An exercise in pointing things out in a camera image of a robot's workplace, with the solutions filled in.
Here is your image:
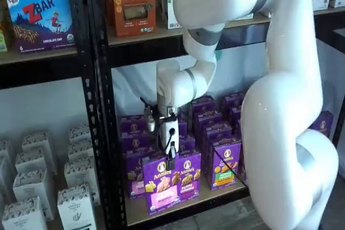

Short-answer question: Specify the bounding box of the purple Neapolitan Bunny Grahams box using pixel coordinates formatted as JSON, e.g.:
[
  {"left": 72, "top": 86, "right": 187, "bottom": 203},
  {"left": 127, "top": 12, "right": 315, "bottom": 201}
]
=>
[{"left": 142, "top": 155, "right": 182, "bottom": 216}]

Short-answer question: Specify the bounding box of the wooden shelf board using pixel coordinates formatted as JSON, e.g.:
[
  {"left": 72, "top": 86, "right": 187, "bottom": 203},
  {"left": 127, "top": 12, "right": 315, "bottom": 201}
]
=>
[
  {"left": 125, "top": 178, "right": 250, "bottom": 227},
  {"left": 107, "top": 6, "right": 345, "bottom": 47},
  {"left": 0, "top": 48, "right": 79, "bottom": 66},
  {"left": 91, "top": 203, "right": 107, "bottom": 230}
]

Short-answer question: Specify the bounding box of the black metal shelving rack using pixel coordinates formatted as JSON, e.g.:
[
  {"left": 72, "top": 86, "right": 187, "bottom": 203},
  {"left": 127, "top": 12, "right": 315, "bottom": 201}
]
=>
[
  {"left": 0, "top": 0, "right": 108, "bottom": 230},
  {"left": 80, "top": 0, "right": 345, "bottom": 230}
]

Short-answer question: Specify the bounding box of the yellow Bobo's box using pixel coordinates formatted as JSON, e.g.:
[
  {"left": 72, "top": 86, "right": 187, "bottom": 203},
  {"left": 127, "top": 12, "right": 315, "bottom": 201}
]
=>
[{"left": 0, "top": 0, "right": 10, "bottom": 53}]

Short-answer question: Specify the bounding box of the purple box pink patch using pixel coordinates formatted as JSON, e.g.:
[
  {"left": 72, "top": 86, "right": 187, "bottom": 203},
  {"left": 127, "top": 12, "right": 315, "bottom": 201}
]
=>
[
  {"left": 125, "top": 145, "right": 160, "bottom": 200},
  {"left": 120, "top": 129, "right": 150, "bottom": 153},
  {"left": 119, "top": 114, "right": 148, "bottom": 134}
]

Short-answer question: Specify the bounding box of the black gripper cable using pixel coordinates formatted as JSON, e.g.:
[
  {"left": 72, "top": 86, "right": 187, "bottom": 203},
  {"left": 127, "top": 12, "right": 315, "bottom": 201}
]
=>
[{"left": 155, "top": 115, "right": 176, "bottom": 158}]

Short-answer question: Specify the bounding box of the white plastic backdrop sheet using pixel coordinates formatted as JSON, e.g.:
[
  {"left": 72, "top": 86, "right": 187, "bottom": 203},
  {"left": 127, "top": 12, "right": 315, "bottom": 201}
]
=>
[{"left": 111, "top": 38, "right": 335, "bottom": 123}]

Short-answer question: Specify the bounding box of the orange Revival snack box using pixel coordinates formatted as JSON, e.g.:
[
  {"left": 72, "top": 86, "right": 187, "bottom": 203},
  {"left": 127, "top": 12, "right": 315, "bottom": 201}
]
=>
[{"left": 110, "top": 0, "right": 157, "bottom": 39}]

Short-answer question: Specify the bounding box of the purple box yellow patch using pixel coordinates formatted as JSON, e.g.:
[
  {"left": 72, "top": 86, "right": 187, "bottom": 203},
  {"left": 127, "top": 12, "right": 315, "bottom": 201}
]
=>
[
  {"left": 230, "top": 104, "right": 245, "bottom": 123},
  {"left": 222, "top": 92, "right": 245, "bottom": 109}
]

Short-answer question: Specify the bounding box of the thin black cable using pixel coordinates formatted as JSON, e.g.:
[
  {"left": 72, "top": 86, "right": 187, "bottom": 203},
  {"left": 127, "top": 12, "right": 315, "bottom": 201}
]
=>
[{"left": 211, "top": 142, "right": 250, "bottom": 187}]

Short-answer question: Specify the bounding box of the Z Bar chocolate chip box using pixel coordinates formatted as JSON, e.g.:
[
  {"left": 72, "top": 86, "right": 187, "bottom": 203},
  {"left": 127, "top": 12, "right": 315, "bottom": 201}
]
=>
[{"left": 5, "top": 0, "right": 77, "bottom": 54}]

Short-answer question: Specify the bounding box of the Simple Mills sweet thins box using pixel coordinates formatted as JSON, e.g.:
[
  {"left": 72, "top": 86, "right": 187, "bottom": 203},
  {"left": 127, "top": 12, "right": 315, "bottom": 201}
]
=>
[{"left": 165, "top": 0, "right": 189, "bottom": 30}]

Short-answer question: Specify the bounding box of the white organic pantry box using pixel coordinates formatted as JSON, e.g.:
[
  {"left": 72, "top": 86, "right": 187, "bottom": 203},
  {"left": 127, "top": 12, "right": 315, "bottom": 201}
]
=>
[
  {"left": 21, "top": 129, "right": 58, "bottom": 176},
  {"left": 15, "top": 150, "right": 52, "bottom": 174},
  {"left": 67, "top": 138, "right": 95, "bottom": 162},
  {"left": 2, "top": 197, "right": 50, "bottom": 230},
  {"left": 64, "top": 156, "right": 101, "bottom": 206},
  {"left": 57, "top": 183, "right": 97, "bottom": 230},
  {"left": 12, "top": 169, "right": 55, "bottom": 221},
  {"left": 68, "top": 124, "right": 93, "bottom": 144}
]

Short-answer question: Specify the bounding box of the purple box violet patch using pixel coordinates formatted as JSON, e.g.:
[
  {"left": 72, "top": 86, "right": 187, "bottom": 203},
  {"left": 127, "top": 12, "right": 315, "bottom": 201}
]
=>
[
  {"left": 174, "top": 149, "right": 202, "bottom": 205},
  {"left": 176, "top": 133, "right": 196, "bottom": 155}
]

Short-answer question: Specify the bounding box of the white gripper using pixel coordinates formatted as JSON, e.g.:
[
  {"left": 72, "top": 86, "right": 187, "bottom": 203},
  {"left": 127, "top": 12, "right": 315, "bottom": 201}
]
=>
[{"left": 162, "top": 117, "right": 181, "bottom": 169}]

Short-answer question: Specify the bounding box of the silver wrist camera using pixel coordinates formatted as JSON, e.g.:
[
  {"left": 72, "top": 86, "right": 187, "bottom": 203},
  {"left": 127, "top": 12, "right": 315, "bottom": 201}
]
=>
[{"left": 144, "top": 104, "right": 157, "bottom": 133}]

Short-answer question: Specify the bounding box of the purple Annie's snack box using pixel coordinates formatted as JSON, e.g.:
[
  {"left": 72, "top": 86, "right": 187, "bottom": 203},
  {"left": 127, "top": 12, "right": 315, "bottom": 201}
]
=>
[{"left": 309, "top": 110, "right": 335, "bottom": 137}]

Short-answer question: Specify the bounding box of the purple box green patch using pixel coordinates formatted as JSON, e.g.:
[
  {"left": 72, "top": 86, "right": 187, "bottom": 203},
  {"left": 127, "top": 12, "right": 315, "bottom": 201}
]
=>
[
  {"left": 204, "top": 121, "right": 233, "bottom": 144},
  {"left": 191, "top": 96, "right": 216, "bottom": 115},
  {"left": 196, "top": 110, "right": 224, "bottom": 130},
  {"left": 209, "top": 137, "right": 243, "bottom": 191}
]

